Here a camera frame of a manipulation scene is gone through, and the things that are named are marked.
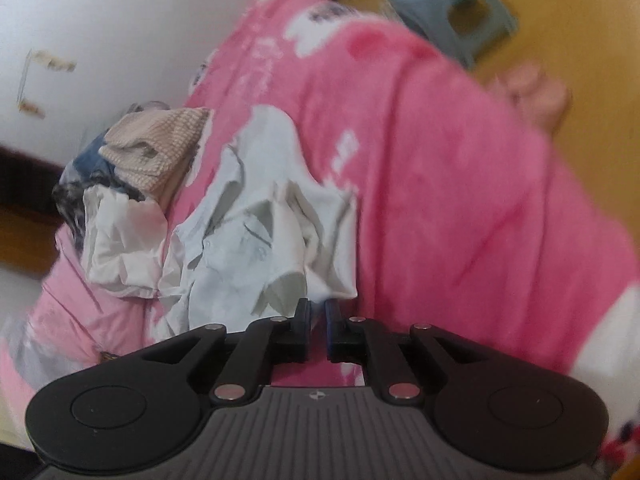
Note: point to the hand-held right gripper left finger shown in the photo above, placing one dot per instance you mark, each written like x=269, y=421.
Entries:
x=303, y=330

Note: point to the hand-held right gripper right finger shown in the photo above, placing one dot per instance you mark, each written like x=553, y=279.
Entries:
x=332, y=330

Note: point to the white button shirt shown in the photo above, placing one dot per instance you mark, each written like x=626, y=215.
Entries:
x=240, y=240

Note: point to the pink floral bed blanket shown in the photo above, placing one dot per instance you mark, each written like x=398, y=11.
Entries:
x=450, y=210

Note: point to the white padded jacket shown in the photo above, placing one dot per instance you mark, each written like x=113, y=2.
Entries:
x=120, y=245

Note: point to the dark plaid shirt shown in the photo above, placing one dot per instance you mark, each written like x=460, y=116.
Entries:
x=70, y=210

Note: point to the blue denim garment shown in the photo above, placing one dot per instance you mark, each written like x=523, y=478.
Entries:
x=90, y=160

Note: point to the dark wooden panel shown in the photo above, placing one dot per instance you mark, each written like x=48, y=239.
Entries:
x=25, y=210

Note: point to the person's bare foot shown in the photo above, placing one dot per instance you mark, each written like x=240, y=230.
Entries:
x=535, y=95

